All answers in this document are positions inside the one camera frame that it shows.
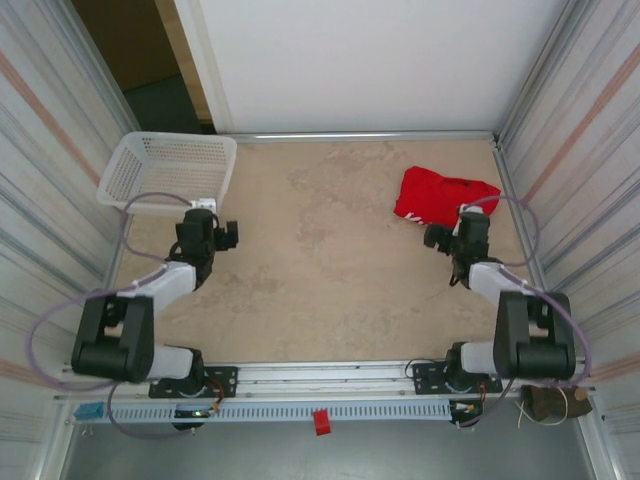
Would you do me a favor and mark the red t-shirt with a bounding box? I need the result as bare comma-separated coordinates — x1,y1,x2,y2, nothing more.
392,166,503,229

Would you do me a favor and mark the white perforated plastic basket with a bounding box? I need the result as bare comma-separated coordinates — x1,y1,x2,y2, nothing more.
95,131,239,217

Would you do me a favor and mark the aluminium table edge bar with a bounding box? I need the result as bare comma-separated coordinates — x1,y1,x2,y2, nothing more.
236,130,501,145

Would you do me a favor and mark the black controller board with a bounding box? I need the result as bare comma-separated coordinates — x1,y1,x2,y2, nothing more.
172,405,222,420
448,399,484,417

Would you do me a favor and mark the tan wooden door jamb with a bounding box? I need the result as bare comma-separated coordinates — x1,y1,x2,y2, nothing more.
153,0,215,125

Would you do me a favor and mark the brown cloth bag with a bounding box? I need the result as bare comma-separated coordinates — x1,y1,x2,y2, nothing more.
520,384,594,424

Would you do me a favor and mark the small red block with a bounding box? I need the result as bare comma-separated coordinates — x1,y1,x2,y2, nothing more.
311,408,333,438

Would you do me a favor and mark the small blue block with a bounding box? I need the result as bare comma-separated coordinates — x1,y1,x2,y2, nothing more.
74,401,106,421

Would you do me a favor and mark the brown wooden door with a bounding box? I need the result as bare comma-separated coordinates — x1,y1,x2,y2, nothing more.
71,0,182,92

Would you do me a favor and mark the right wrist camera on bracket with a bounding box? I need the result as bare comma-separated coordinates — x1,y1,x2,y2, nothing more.
451,202,487,237

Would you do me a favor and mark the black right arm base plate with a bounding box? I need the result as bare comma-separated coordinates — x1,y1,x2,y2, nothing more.
411,360,504,397

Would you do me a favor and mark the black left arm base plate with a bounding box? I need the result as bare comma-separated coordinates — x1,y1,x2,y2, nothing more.
148,366,239,400

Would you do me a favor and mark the aluminium mounting rail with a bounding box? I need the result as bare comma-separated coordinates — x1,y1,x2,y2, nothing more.
58,355,597,402

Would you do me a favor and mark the white door frame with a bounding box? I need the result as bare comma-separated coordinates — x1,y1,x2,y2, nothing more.
173,0,234,127

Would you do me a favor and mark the aluminium frame post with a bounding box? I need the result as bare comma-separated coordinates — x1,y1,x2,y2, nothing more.
494,0,576,151
63,0,150,151

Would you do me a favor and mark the white slotted cable duct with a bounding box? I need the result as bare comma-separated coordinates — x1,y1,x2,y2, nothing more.
102,399,454,423

